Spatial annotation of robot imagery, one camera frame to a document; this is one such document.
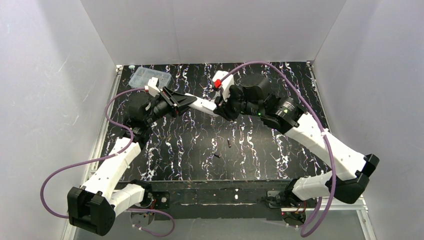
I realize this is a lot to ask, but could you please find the white air conditioner remote control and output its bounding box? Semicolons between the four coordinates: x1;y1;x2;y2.
185;93;218;117

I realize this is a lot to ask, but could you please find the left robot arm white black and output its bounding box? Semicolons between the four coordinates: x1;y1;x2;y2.
67;87;197;236

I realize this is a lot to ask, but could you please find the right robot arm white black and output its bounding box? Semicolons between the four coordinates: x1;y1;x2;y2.
212;71;380;204

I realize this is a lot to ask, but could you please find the clear plastic screw box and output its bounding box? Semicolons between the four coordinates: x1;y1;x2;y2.
128;66;171;89

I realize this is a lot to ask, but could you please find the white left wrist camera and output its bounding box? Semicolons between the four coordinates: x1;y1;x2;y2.
144;77;160;97

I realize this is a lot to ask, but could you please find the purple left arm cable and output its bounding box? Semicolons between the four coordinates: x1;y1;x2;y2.
40;87;176;238

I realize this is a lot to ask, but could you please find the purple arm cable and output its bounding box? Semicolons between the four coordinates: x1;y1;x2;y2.
221;61;337;238
40;87;176;238

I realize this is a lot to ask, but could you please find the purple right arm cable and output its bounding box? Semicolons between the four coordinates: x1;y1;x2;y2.
221;61;337;238

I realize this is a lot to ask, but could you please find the black front mounting rail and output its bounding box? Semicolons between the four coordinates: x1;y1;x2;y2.
120;179;332;221

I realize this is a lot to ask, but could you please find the aluminium table frame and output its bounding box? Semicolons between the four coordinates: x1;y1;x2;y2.
61;64;377;240

